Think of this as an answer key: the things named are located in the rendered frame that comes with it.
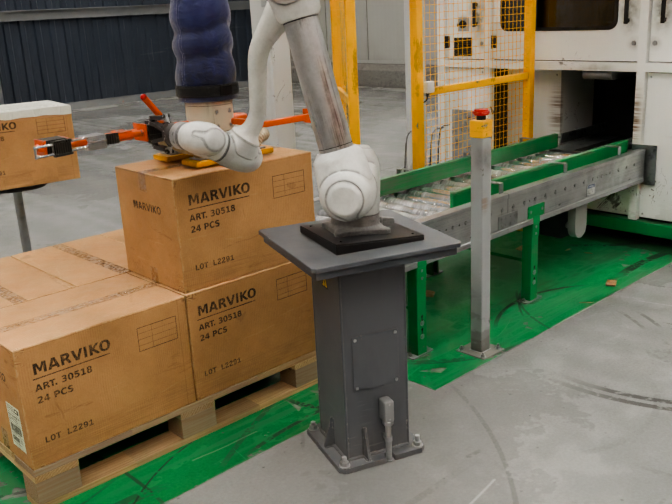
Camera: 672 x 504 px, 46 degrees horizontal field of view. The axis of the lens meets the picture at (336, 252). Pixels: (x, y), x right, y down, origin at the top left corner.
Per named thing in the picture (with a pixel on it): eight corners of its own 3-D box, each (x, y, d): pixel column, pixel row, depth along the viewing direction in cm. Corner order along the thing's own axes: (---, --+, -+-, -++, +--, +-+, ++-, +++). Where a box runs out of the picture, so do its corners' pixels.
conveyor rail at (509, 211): (635, 180, 463) (637, 148, 457) (644, 181, 459) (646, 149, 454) (352, 286, 313) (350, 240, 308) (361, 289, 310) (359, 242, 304)
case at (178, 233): (255, 235, 340) (248, 142, 328) (317, 253, 311) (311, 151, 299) (128, 270, 302) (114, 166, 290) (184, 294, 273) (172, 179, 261)
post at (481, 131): (478, 345, 352) (479, 117, 322) (491, 349, 347) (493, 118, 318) (469, 350, 348) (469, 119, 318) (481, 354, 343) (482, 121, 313)
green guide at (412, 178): (543, 145, 502) (543, 131, 499) (558, 147, 495) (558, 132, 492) (364, 194, 398) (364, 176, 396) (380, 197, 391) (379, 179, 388)
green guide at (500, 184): (623, 153, 464) (624, 138, 462) (640, 155, 457) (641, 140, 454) (449, 209, 361) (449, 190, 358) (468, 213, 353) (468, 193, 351)
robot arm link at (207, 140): (171, 147, 252) (203, 160, 261) (198, 151, 241) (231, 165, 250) (181, 114, 253) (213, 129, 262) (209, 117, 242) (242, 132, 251)
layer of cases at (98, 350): (184, 294, 392) (175, 215, 380) (321, 348, 322) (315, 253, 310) (-73, 376, 315) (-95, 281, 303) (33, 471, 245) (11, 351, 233)
